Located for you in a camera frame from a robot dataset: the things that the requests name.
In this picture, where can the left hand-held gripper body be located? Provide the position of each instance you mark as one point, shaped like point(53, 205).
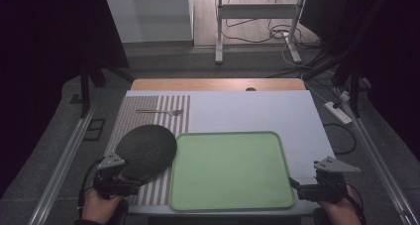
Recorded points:
point(114, 180)

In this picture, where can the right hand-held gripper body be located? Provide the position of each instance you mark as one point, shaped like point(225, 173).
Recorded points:
point(327, 182)

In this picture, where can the black round plate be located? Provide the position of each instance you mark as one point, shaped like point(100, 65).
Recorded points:
point(147, 152)

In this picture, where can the green plastic tray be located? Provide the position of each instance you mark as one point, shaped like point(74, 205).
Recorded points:
point(231, 170)

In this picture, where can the silver fork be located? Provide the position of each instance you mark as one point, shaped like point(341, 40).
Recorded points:
point(161, 112)

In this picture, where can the person's left hand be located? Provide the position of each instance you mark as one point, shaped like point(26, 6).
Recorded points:
point(99, 207)

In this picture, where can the person's right hand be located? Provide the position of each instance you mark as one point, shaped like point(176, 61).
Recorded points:
point(340, 211)

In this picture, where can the white power strip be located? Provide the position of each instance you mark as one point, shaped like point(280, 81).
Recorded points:
point(337, 112)

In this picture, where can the striped placemat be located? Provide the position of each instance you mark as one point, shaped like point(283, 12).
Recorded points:
point(148, 119)

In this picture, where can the white board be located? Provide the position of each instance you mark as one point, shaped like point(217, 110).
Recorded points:
point(261, 119)

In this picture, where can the black tripod stand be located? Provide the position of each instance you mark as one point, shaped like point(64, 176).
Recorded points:
point(350, 73)
point(95, 69)

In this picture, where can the aluminium rail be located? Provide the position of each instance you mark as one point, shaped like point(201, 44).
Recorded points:
point(383, 165)
point(61, 167)

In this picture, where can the white metal desk frame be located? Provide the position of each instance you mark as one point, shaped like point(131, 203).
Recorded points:
point(257, 20)

